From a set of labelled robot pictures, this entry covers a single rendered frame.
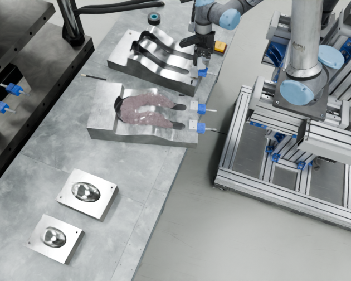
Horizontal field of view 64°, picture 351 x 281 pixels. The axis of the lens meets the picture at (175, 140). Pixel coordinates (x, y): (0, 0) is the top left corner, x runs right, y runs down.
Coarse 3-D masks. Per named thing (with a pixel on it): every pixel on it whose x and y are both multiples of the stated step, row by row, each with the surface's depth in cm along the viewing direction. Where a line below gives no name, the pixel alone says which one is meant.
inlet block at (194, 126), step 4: (192, 120) 131; (196, 120) 131; (192, 124) 130; (196, 124) 130; (200, 124) 132; (204, 124) 132; (188, 128) 133; (192, 128) 129; (196, 128) 129; (200, 128) 131; (204, 128) 131; (208, 128) 132; (212, 128) 132; (200, 132) 132
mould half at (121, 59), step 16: (128, 32) 159; (160, 32) 151; (128, 48) 153; (144, 48) 144; (160, 48) 148; (176, 48) 152; (192, 48) 152; (112, 64) 150; (128, 64) 145; (144, 64) 141; (176, 64) 146; (192, 64) 146; (160, 80) 146; (176, 80) 141; (192, 96) 147
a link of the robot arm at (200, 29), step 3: (195, 24) 119; (210, 24) 122; (195, 27) 120; (198, 27) 118; (201, 27) 117; (204, 27) 117; (207, 27) 117; (210, 27) 118; (195, 30) 121; (198, 30) 119; (201, 30) 118; (204, 30) 118; (207, 30) 118; (210, 30) 119; (201, 33) 119; (204, 33) 119; (207, 33) 120
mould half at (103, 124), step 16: (96, 96) 131; (112, 96) 131; (176, 96) 140; (96, 112) 127; (112, 112) 127; (160, 112) 131; (176, 112) 136; (96, 128) 123; (112, 128) 124; (128, 128) 128; (144, 128) 126; (160, 128) 128; (160, 144) 132; (176, 144) 131; (192, 144) 130
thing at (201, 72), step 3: (192, 66) 137; (192, 69) 137; (201, 69) 138; (204, 69) 138; (207, 69) 138; (192, 72) 139; (195, 72) 138; (198, 72) 138; (201, 72) 137; (204, 72) 136; (207, 72) 138; (210, 72) 138; (192, 75) 140; (195, 75) 139; (198, 75) 139; (201, 75) 138; (204, 75) 138; (216, 75) 137
